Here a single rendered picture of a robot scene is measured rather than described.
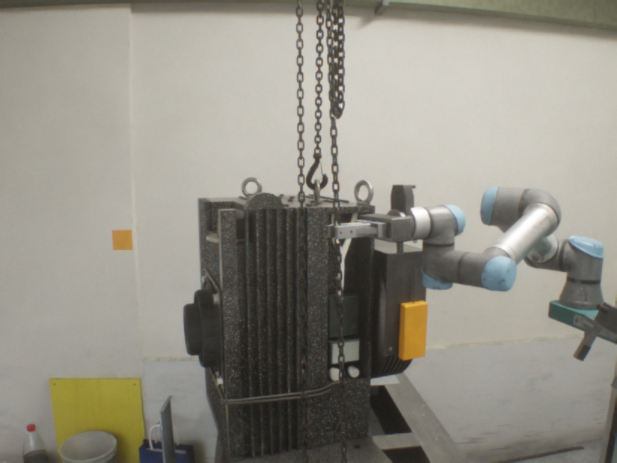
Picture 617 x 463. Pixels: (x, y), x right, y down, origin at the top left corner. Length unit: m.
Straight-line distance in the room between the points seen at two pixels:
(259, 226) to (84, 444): 1.91
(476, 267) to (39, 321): 2.22
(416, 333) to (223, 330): 0.53
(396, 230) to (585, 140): 2.22
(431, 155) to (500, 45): 0.72
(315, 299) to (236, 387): 0.32
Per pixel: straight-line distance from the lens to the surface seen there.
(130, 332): 2.62
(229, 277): 1.26
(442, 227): 1.11
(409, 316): 1.36
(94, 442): 2.88
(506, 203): 1.43
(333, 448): 1.52
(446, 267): 1.12
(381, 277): 1.40
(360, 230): 1.00
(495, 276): 1.06
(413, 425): 2.14
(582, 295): 1.79
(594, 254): 1.77
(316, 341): 1.38
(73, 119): 2.56
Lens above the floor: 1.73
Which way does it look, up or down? 8 degrees down
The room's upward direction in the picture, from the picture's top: straight up
